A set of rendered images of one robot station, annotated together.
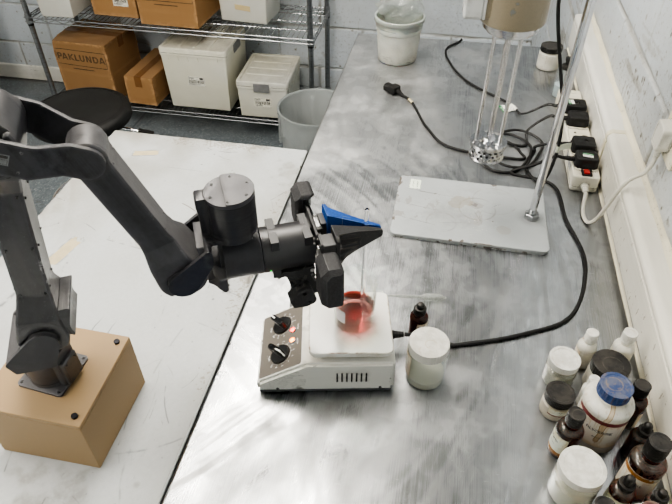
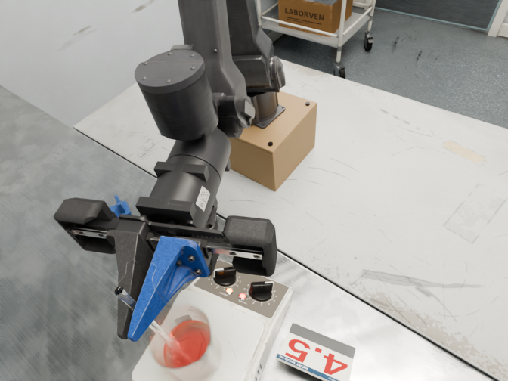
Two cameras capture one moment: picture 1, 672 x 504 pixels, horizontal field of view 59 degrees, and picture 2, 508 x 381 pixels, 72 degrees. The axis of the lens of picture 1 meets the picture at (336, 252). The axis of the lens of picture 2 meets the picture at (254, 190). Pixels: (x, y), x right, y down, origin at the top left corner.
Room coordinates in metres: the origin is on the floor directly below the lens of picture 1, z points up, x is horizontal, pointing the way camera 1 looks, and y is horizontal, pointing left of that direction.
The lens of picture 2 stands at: (0.73, -0.08, 1.41)
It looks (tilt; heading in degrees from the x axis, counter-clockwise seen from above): 51 degrees down; 122
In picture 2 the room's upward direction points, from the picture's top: 8 degrees counter-clockwise
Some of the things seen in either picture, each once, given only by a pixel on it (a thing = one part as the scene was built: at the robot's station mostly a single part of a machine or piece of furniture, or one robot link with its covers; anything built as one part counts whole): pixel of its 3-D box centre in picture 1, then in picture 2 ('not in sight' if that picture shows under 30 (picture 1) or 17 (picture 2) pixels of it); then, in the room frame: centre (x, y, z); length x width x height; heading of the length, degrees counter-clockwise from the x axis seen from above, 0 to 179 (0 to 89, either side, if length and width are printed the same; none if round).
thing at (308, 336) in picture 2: not in sight; (317, 353); (0.71, 0.05, 0.92); 0.09 x 0.06 x 0.04; 2
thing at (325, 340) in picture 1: (349, 323); (199, 350); (0.59, -0.02, 0.98); 0.12 x 0.12 x 0.01; 1
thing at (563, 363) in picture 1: (560, 368); not in sight; (0.55, -0.33, 0.93); 0.05 x 0.05 x 0.05
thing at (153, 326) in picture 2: (364, 267); (162, 334); (0.59, -0.04, 1.10); 0.01 x 0.01 x 0.20
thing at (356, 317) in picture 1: (354, 301); (190, 347); (0.59, -0.03, 1.03); 0.07 x 0.06 x 0.08; 177
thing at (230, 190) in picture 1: (209, 231); (200, 103); (0.54, 0.15, 1.20); 0.11 x 0.08 x 0.12; 105
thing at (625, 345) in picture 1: (622, 349); not in sight; (0.57, -0.43, 0.94); 0.03 x 0.03 x 0.08
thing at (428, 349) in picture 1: (426, 359); not in sight; (0.55, -0.13, 0.94); 0.06 x 0.06 x 0.08
